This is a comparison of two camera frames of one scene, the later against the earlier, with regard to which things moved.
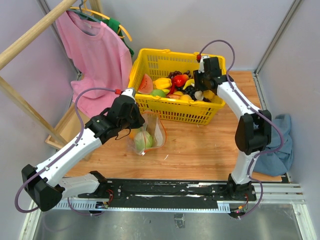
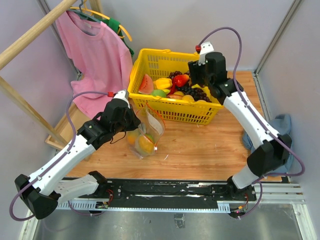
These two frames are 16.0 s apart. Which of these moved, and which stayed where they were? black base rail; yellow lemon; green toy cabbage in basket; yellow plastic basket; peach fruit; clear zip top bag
Moved: yellow lemon; clear zip top bag
Stayed: black base rail; yellow plastic basket; green toy cabbage in basket; peach fruit
